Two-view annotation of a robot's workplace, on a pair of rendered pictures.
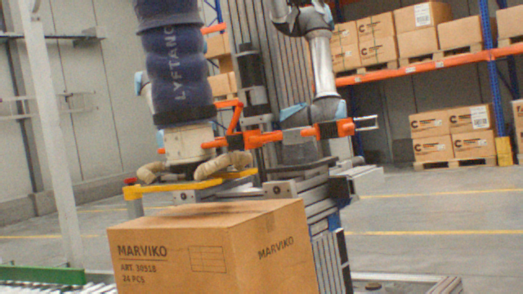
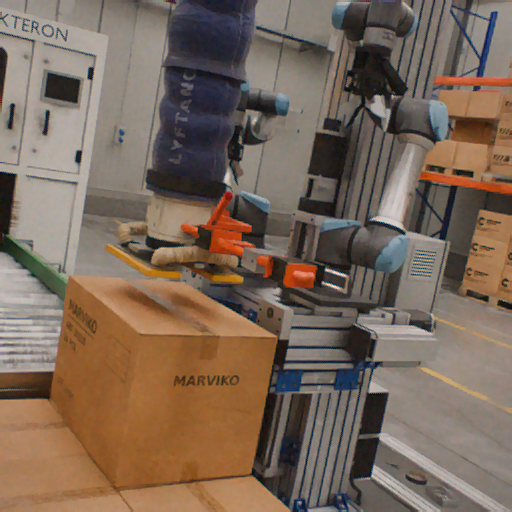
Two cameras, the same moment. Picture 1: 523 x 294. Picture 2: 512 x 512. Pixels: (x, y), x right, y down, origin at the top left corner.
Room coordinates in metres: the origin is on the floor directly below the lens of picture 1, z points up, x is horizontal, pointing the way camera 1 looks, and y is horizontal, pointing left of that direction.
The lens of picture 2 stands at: (0.24, -0.64, 1.41)
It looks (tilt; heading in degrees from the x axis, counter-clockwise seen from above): 8 degrees down; 19
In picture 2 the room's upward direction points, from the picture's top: 11 degrees clockwise
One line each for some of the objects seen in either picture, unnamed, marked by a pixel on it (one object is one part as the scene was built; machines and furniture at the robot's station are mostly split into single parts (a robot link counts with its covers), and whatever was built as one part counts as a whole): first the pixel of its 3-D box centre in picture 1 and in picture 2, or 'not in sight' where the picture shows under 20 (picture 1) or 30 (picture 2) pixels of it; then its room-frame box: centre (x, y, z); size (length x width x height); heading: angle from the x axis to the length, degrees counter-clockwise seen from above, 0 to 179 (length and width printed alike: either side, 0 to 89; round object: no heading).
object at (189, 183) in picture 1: (176, 181); (142, 255); (2.02, 0.30, 1.08); 0.34 x 0.10 x 0.05; 51
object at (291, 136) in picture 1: (297, 135); (260, 260); (1.80, -0.12, 1.18); 0.07 x 0.07 x 0.04; 51
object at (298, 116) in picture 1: (296, 121); (339, 239); (2.39, -0.17, 1.20); 0.13 x 0.12 x 0.14; 79
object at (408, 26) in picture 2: not in sight; (392, 18); (2.17, -0.23, 1.82); 0.11 x 0.11 x 0.08; 79
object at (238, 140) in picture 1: (243, 140); (218, 239); (1.94, 0.04, 1.18); 0.10 x 0.08 x 0.06; 141
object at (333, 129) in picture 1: (333, 129); (290, 271); (1.71, -0.22, 1.18); 0.08 x 0.07 x 0.05; 51
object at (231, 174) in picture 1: (213, 171); (202, 260); (2.17, 0.18, 1.08); 0.34 x 0.10 x 0.05; 51
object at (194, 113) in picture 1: (185, 114); (186, 182); (2.10, 0.23, 1.30); 0.23 x 0.23 x 0.04
